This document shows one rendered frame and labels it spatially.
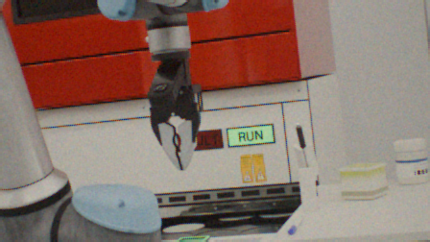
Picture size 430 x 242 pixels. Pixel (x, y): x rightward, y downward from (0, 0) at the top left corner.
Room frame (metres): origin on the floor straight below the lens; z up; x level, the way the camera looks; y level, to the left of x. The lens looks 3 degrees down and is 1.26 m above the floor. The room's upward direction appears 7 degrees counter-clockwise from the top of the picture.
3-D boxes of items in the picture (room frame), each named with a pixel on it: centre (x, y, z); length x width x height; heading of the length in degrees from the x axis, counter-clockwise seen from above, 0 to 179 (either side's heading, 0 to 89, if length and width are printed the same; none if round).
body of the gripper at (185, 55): (1.57, 0.06, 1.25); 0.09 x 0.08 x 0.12; 165
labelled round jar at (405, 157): (1.93, -0.43, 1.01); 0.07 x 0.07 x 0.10
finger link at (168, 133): (1.57, 0.08, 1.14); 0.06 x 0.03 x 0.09; 165
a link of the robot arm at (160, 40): (1.56, 0.07, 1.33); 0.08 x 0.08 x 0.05
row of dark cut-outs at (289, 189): (2.13, -0.01, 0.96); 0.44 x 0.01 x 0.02; 75
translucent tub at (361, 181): (1.80, -0.30, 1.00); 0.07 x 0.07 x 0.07; 51
